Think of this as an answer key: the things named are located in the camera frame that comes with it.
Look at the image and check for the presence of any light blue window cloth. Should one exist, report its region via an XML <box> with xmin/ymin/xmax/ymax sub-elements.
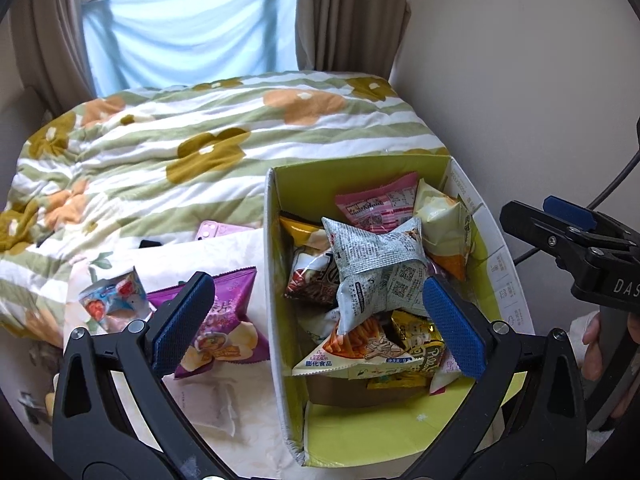
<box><xmin>82</xmin><ymin>0</ymin><xmax>297</xmax><ymax>96</ymax></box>

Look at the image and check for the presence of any green cardboard box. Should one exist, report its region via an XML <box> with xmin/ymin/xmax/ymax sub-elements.
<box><xmin>264</xmin><ymin>154</ymin><xmax>535</xmax><ymax>468</ymax></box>

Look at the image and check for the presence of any white frosted snack pack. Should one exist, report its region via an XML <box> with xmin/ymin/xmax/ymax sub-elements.
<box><xmin>164</xmin><ymin>364</ymin><xmax>239</xmax><ymax>438</ymax></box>

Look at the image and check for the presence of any pink phone case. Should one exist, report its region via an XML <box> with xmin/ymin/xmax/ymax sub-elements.
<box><xmin>194</xmin><ymin>220</ymin><xmax>253</xmax><ymax>240</ymax></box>

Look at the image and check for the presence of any purple potato chip bag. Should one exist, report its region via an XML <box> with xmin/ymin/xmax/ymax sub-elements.
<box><xmin>174</xmin><ymin>266</ymin><xmax>269</xmax><ymax>379</ymax></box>

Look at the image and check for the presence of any blue cartoon snack bag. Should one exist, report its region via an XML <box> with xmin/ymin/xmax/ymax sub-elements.
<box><xmin>79</xmin><ymin>268</ymin><xmax>154</xmax><ymax>333</ymax></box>

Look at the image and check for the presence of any black cable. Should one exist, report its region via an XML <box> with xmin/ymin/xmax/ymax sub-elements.
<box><xmin>512</xmin><ymin>116</ymin><xmax>640</xmax><ymax>267</ymax></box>

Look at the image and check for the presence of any grey white printed snack bag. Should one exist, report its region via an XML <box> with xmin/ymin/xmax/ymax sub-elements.
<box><xmin>322</xmin><ymin>217</ymin><xmax>428</xmax><ymax>335</ymax></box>

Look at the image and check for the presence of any beige curtain right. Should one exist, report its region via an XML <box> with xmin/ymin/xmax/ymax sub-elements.
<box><xmin>295</xmin><ymin>0</ymin><xmax>411</xmax><ymax>78</ymax></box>

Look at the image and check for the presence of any pale green chip bag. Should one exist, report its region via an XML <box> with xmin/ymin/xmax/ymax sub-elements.
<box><xmin>413</xmin><ymin>180</ymin><xmax>472</xmax><ymax>282</ymax></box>

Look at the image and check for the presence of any beige curtain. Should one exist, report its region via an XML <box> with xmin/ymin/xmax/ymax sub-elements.
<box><xmin>10</xmin><ymin>0</ymin><xmax>96</xmax><ymax>115</ymax></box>
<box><xmin>295</xmin><ymin>0</ymin><xmax>411</xmax><ymax>78</ymax></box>

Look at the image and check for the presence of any pink snack bag in box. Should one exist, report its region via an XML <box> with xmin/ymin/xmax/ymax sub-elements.
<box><xmin>334</xmin><ymin>172</ymin><xmax>419</xmax><ymax>234</ymax></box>

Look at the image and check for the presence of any floral green striped blanket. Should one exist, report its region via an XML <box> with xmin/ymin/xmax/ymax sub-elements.
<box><xmin>1</xmin><ymin>72</ymin><xmax>446</xmax><ymax>346</ymax></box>

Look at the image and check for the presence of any beige curtain left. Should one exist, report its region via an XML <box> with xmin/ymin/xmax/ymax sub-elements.
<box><xmin>10</xmin><ymin>0</ymin><xmax>96</xmax><ymax>115</ymax></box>

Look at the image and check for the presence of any orange white triangular snack bag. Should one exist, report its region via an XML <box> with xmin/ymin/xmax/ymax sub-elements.
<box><xmin>291</xmin><ymin>318</ymin><xmax>424</xmax><ymax>380</ymax></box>

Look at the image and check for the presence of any right hand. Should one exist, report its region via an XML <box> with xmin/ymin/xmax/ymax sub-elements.
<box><xmin>580</xmin><ymin>309</ymin><xmax>640</xmax><ymax>418</ymax></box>

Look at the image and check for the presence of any gold pizza snack bag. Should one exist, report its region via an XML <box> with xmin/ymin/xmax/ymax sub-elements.
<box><xmin>392</xmin><ymin>310</ymin><xmax>446</xmax><ymax>378</ymax></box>

